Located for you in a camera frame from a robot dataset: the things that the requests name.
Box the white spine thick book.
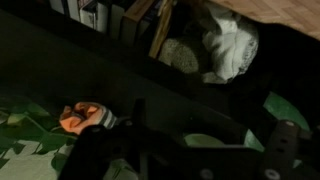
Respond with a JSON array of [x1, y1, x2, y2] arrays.
[[79, 0, 110, 34]]

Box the black cube bookshelf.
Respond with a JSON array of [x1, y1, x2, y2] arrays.
[[0, 0, 320, 158]]

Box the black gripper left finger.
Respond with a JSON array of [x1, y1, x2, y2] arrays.
[[58, 124, 148, 180]]

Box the grey white socks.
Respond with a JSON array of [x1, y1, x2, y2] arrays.
[[157, 1, 261, 85]]

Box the tan spine book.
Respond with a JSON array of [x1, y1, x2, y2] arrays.
[[119, 0, 157, 47]]

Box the green pothos plant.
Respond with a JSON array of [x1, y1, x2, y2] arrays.
[[0, 94, 313, 180]]

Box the black spine book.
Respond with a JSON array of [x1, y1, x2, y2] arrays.
[[107, 0, 127, 39]]

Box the orange striped socks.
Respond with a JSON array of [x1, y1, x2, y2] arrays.
[[58, 101, 119, 136]]

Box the tan woven storage basket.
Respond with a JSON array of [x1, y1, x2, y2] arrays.
[[147, 0, 320, 101]]

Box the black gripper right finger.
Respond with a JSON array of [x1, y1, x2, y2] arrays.
[[259, 120, 303, 180]]

